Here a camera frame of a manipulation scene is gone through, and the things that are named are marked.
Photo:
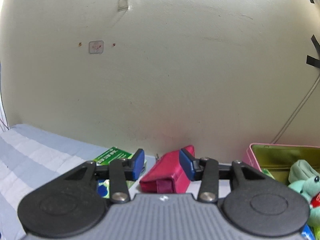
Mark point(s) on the magenta wallet pouch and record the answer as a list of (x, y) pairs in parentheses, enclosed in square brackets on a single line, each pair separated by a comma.
[(166, 176)]

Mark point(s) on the striped blue bed sheet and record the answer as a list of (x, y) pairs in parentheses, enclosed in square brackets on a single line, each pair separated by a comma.
[(31, 157)]

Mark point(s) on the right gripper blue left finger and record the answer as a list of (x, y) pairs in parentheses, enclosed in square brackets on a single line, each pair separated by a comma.
[(121, 171)]

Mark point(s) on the teal plush toy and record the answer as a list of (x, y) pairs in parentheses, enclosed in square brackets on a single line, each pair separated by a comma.
[(309, 189)]

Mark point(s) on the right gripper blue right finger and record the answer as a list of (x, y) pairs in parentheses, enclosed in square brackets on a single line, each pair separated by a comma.
[(205, 170)]

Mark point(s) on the teal zip pouch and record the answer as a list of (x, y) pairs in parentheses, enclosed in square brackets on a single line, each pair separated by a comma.
[(301, 170)]

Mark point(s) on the large green carton box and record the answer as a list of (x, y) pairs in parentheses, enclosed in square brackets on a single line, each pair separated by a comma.
[(102, 169)]

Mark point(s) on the pink metal tin box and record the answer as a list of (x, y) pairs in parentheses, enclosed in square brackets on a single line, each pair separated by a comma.
[(278, 159)]

